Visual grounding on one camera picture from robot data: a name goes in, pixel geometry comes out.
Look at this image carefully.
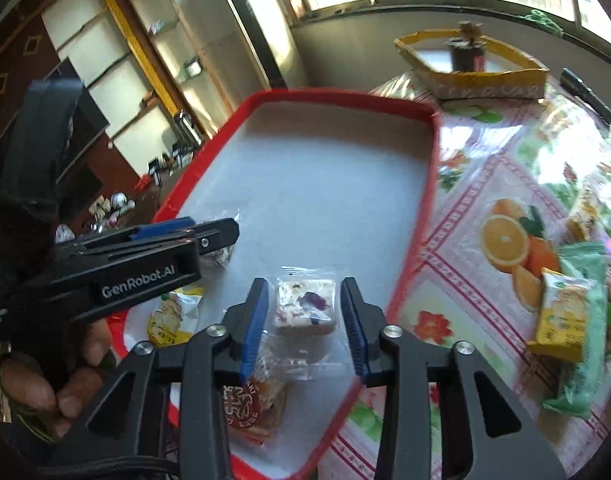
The person's left hand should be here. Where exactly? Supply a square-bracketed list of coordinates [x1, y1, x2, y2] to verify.
[0, 318, 112, 440]

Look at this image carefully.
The yellow biscuit packet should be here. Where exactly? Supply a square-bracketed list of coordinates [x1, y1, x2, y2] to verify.
[526, 268, 596, 363]

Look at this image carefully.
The floral plastic tablecloth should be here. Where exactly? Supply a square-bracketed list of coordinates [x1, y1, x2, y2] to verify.
[316, 69, 611, 480]

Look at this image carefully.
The black flashlight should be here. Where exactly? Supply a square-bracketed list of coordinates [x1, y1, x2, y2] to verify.
[559, 68, 611, 126]

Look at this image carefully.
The yellow snack packet in tray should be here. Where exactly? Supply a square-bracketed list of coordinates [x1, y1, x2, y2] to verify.
[146, 286, 204, 348]

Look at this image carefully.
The red-print cracker packet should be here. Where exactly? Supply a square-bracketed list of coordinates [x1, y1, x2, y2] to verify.
[223, 340, 290, 446]

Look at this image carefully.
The red rectangular tray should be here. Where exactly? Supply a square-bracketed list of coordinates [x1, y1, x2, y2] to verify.
[105, 86, 443, 480]

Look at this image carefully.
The small yellow packet on table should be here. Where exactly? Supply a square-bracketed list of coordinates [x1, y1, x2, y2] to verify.
[566, 183, 601, 243]

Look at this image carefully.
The green cloth on windowsill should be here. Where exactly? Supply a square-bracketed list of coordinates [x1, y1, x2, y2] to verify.
[522, 9, 565, 38]

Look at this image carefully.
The green wafer packet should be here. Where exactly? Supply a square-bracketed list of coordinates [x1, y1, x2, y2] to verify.
[543, 242, 608, 420]

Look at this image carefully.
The white nougat candy packet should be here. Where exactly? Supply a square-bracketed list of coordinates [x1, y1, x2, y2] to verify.
[271, 266, 340, 337]

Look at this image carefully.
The yellow cardboard box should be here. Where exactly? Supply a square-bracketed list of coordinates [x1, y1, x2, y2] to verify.
[394, 28, 549, 101]

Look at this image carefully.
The dark bottle in box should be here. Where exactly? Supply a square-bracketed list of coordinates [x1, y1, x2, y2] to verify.
[445, 21, 487, 73]

